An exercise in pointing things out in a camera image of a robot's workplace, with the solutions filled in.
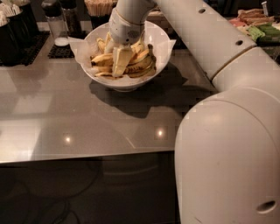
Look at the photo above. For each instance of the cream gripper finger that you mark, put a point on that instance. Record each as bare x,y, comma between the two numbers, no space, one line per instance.
109,44
121,58

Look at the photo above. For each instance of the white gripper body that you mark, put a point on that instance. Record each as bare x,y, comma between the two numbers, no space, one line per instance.
126,30

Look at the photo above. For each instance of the long front spotted banana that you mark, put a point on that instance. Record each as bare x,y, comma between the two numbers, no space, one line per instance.
102,60

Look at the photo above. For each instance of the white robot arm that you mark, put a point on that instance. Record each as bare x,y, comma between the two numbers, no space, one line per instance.
227,150

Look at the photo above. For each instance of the upper left spotted banana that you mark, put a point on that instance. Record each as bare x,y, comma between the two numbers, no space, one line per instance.
101,44

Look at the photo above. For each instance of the white ceramic bowl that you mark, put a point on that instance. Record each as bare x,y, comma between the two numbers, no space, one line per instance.
160,38

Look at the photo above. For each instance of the upright back banana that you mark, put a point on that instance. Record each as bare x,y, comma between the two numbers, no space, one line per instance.
138,46

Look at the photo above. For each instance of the bottom small banana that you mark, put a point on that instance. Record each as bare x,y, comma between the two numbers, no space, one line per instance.
103,74

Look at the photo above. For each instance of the right curved yellow banana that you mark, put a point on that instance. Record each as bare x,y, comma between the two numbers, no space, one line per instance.
142,61

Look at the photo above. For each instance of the white paper bowl liner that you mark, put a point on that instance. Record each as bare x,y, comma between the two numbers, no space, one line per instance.
81,46

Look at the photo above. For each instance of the wooden stir sticks cup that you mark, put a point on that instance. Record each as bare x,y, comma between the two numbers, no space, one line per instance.
99,11

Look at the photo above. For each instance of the brown napkin dispenser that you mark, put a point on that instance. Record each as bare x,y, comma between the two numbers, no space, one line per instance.
157,18

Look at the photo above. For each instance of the black rubber mat small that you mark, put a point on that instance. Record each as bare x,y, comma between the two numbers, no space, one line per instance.
61,48

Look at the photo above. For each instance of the dark pepper shaker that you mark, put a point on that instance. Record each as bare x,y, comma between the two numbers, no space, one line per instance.
69,9

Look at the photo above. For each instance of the glass sugar shaker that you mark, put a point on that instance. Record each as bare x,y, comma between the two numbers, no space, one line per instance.
56,22

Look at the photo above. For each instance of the black canister back left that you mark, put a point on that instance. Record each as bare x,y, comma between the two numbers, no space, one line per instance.
24,25

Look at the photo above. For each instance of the black canister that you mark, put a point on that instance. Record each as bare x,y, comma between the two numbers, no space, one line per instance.
10,53
24,25

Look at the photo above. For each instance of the black canister front left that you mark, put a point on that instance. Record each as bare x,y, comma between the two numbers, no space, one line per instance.
10,53

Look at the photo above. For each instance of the black wire condiment rack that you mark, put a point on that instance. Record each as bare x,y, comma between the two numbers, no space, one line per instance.
271,47

